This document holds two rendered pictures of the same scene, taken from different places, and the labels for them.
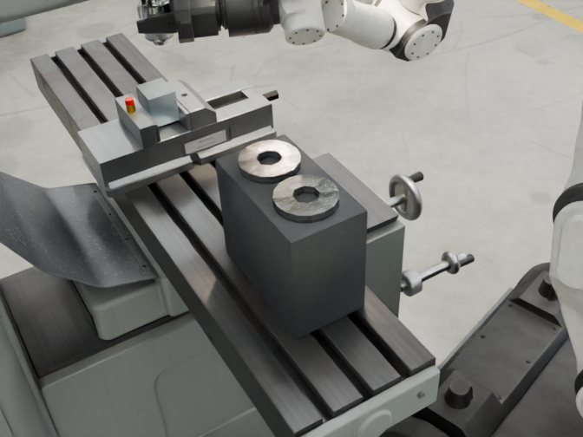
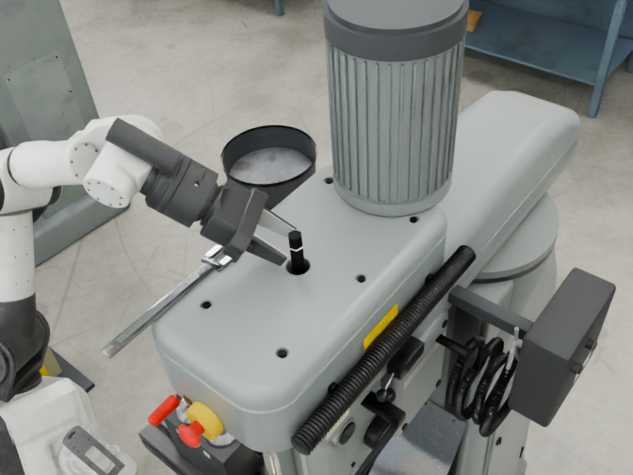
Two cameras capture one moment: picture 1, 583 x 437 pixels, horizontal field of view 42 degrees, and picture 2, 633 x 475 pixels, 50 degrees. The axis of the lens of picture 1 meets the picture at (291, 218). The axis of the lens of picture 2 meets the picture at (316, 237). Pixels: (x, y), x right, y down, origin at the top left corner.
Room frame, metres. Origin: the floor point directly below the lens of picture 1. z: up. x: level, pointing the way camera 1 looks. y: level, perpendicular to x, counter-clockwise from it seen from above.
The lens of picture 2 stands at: (1.81, 0.00, 2.63)
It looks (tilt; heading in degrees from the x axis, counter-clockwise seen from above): 44 degrees down; 161
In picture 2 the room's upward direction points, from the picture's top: 5 degrees counter-clockwise
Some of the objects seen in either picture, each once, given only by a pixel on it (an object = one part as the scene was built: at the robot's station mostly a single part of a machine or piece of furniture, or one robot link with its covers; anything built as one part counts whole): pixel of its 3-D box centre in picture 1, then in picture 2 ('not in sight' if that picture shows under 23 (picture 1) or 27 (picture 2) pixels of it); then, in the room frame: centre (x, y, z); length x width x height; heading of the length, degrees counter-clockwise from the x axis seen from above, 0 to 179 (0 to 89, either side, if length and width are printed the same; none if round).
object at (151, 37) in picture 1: (157, 21); not in sight; (1.14, 0.20, 1.23); 0.05 x 0.05 x 0.05
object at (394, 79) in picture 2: not in sight; (393, 97); (1.02, 0.42, 2.05); 0.20 x 0.20 x 0.32
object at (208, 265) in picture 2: not in sight; (170, 299); (1.12, 0.01, 1.89); 0.24 x 0.04 x 0.01; 119
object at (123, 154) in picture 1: (177, 123); not in sight; (1.21, 0.20, 0.99); 0.35 x 0.15 x 0.11; 119
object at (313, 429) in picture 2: not in sight; (391, 337); (1.25, 0.30, 1.79); 0.45 x 0.04 x 0.04; 119
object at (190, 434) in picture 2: not in sight; (192, 433); (1.26, -0.02, 1.76); 0.04 x 0.03 x 0.04; 29
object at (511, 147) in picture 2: not in sight; (457, 200); (0.89, 0.64, 1.66); 0.80 x 0.23 x 0.20; 119
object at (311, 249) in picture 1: (290, 230); (214, 438); (0.84, 0.00, 1.04); 0.22 x 0.12 x 0.20; 29
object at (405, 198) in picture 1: (393, 202); not in sight; (1.38, -0.24, 0.64); 0.16 x 0.12 x 0.12; 119
